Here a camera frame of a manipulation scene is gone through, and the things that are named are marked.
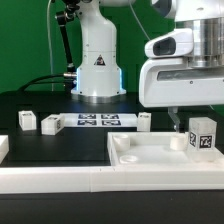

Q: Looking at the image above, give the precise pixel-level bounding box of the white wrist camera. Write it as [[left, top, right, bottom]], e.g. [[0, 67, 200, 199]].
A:
[[145, 28, 194, 58]]

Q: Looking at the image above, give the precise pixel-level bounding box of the white U-shaped fence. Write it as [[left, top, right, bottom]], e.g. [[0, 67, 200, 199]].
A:
[[0, 134, 224, 195]]

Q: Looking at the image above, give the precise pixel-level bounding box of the black cable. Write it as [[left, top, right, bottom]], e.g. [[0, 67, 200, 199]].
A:
[[18, 73, 68, 93]]

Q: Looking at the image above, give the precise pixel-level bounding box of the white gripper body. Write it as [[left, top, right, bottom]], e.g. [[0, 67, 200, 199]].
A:
[[139, 58, 224, 108]]

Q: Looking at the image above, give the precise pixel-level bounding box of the thin grey cable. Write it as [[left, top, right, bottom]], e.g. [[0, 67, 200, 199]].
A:
[[127, 0, 152, 40]]

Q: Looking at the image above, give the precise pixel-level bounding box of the white marker base plate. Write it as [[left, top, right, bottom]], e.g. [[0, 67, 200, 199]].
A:
[[63, 113, 137, 127]]

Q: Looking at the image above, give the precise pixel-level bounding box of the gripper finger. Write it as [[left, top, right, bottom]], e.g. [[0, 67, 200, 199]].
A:
[[168, 107, 180, 131]]

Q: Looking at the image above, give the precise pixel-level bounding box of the white square table top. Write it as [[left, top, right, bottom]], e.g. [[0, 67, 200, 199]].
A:
[[107, 132, 224, 166]]

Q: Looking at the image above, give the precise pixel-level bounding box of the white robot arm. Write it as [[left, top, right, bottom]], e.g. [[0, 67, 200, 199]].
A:
[[72, 0, 224, 116]]

